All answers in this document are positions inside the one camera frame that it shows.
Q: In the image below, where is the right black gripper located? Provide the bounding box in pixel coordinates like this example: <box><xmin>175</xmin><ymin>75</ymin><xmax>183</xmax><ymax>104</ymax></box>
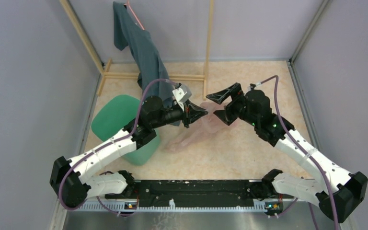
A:
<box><xmin>206</xmin><ymin>83</ymin><xmax>258</xmax><ymax>127</ymax></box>

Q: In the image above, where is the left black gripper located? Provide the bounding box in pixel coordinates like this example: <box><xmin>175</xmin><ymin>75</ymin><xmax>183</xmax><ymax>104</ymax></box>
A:
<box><xmin>151</xmin><ymin>99</ymin><xmax>208</xmax><ymax>128</ymax></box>

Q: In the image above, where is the pink plastic trash bag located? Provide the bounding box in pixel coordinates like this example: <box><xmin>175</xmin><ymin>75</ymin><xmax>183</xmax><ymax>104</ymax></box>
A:
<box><xmin>164</xmin><ymin>102</ymin><xmax>229</xmax><ymax>152</ymax></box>

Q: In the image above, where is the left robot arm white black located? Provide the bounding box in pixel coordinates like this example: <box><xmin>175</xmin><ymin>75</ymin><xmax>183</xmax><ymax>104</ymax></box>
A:
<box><xmin>49</xmin><ymin>96</ymin><xmax>208</xmax><ymax>210</ymax></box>

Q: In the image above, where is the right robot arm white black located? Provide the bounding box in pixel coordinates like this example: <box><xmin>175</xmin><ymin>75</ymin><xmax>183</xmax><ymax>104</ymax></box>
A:
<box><xmin>206</xmin><ymin>83</ymin><xmax>368</xmax><ymax>223</ymax></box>

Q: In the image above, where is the green plastic trash bin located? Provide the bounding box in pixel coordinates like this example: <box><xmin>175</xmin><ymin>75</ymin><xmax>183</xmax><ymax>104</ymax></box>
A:
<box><xmin>91</xmin><ymin>94</ymin><xmax>161</xmax><ymax>166</ymax></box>

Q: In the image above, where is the dark teal hanging cloth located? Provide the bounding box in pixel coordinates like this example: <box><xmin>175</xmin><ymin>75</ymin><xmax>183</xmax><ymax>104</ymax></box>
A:
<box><xmin>112</xmin><ymin>1</ymin><xmax>182</xmax><ymax>127</ymax></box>

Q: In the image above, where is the pink clothes hanger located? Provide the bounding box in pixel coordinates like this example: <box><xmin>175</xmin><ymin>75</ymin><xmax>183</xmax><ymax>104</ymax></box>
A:
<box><xmin>125</xmin><ymin>0</ymin><xmax>145</xmax><ymax>30</ymax></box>

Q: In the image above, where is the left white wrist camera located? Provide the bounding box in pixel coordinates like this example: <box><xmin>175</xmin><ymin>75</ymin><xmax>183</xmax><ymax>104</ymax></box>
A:
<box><xmin>172</xmin><ymin>83</ymin><xmax>192</xmax><ymax>111</ymax></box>

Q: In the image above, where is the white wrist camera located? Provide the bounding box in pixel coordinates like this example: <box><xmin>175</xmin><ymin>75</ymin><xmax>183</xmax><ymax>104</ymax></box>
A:
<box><xmin>172</xmin><ymin>83</ymin><xmax>192</xmax><ymax>111</ymax></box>
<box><xmin>248</xmin><ymin>82</ymin><xmax>262</xmax><ymax>91</ymax></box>

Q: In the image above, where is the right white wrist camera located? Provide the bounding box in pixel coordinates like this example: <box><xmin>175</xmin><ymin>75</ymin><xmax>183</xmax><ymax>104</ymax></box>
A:
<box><xmin>248</xmin><ymin>82</ymin><xmax>262</xmax><ymax>91</ymax></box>

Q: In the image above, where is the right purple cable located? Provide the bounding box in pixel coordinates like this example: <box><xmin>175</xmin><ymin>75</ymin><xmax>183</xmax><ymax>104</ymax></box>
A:
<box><xmin>255</xmin><ymin>75</ymin><xmax>340</xmax><ymax>230</ymax></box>

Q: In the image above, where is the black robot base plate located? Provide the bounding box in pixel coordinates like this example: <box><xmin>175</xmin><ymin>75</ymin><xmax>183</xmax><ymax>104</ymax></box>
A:
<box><xmin>104</xmin><ymin>180</ymin><xmax>279</xmax><ymax>207</ymax></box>

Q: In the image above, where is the wooden clothes rack frame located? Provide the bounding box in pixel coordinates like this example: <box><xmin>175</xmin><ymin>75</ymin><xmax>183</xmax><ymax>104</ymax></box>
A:
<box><xmin>59</xmin><ymin>0</ymin><xmax>214</xmax><ymax>100</ymax></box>

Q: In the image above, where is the grey slotted cable duct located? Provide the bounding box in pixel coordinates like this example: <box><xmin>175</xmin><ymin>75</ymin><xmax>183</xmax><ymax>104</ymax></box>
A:
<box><xmin>77</xmin><ymin>198</ymin><xmax>278</xmax><ymax>213</ymax></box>

